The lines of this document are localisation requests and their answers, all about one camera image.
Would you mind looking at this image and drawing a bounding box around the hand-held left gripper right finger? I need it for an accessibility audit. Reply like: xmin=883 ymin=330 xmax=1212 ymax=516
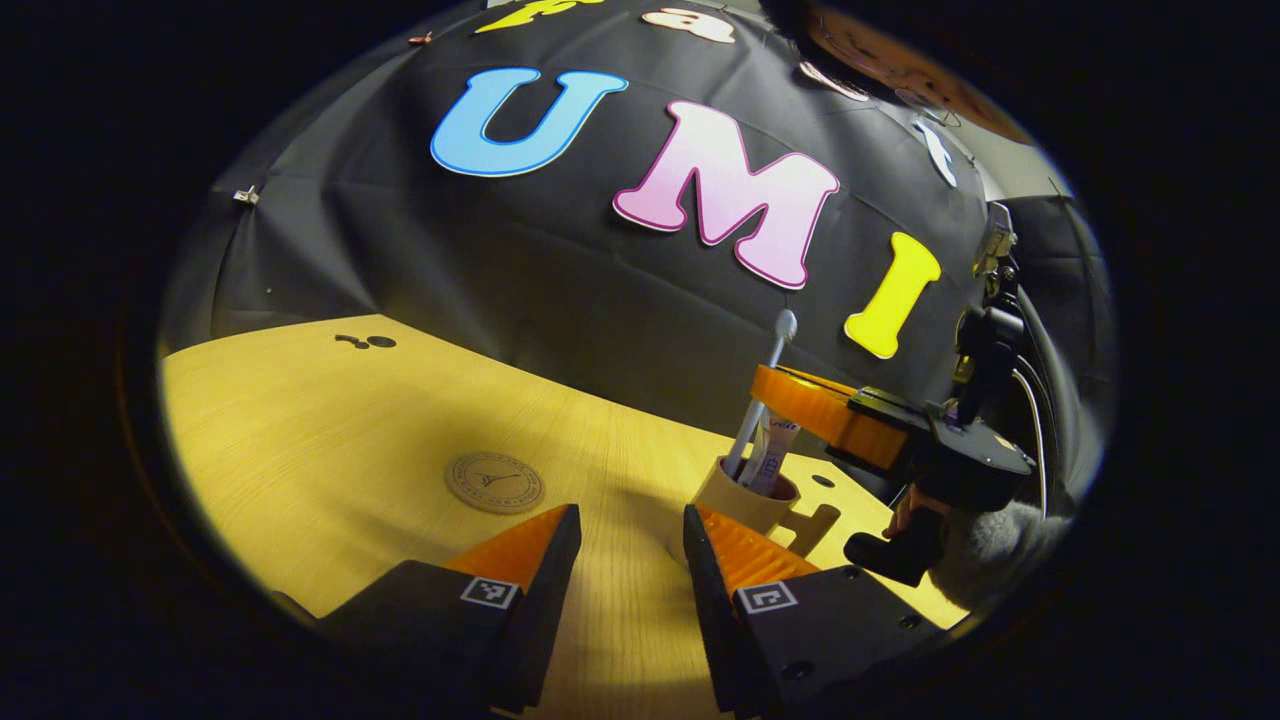
xmin=682 ymin=503 xmax=971 ymax=720

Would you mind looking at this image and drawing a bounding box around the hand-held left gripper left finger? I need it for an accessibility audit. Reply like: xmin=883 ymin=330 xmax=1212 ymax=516
xmin=300 ymin=503 xmax=584 ymax=716

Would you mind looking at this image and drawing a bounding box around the white toothpaste tube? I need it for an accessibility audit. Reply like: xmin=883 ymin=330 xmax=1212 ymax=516
xmin=740 ymin=418 xmax=802 ymax=497

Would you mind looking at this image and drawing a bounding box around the white toothbrush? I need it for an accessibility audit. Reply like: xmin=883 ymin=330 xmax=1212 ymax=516
xmin=722 ymin=309 xmax=799 ymax=479

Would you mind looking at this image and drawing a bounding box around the beige cup with handle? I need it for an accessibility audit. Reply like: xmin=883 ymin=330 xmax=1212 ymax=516
xmin=668 ymin=457 xmax=842 ymax=567

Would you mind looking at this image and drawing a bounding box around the round brown coaster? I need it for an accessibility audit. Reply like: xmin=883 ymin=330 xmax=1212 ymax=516
xmin=445 ymin=452 xmax=546 ymax=515

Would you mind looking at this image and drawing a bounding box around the yellow wooden desktop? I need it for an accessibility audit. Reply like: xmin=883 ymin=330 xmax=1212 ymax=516
xmin=160 ymin=315 xmax=971 ymax=720

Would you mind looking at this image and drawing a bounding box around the black backdrop cloth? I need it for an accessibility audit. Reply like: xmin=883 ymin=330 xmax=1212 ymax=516
xmin=160 ymin=0 xmax=1116 ymax=521

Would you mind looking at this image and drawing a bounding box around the thin white cable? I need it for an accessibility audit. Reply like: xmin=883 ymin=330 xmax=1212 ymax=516
xmin=1010 ymin=368 xmax=1051 ymax=519

